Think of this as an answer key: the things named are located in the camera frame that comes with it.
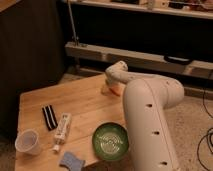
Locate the upper shelf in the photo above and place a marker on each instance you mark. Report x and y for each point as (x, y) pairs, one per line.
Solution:
(142, 8)

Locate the white tube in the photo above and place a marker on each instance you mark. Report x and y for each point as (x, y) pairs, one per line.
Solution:
(62, 131)

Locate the black white striped cloth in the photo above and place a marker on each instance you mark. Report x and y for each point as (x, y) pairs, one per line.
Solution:
(50, 118)

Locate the green ceramic bowl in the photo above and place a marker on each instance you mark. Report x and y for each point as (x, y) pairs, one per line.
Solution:
(110, 141)

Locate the orange carrot toy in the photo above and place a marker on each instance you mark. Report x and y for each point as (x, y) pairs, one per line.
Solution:
(114, 89)

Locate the wooden table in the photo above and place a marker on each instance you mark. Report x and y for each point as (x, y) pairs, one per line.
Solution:
(89, 109)

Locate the metal pole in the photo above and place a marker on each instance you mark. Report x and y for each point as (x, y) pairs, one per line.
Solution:
(75, 37)

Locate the metal shelf rail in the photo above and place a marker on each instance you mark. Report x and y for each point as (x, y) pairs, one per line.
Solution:
(137, 59)

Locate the black handle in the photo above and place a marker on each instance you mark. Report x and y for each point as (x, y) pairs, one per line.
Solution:
(177, 60)

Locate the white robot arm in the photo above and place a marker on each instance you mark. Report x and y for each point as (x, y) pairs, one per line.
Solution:
(145, 97)

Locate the clear plastic cup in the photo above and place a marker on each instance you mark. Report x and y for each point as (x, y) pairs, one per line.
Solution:
(28, 142)

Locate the blue sponge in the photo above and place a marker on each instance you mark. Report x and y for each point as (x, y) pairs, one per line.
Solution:
(71, 162)

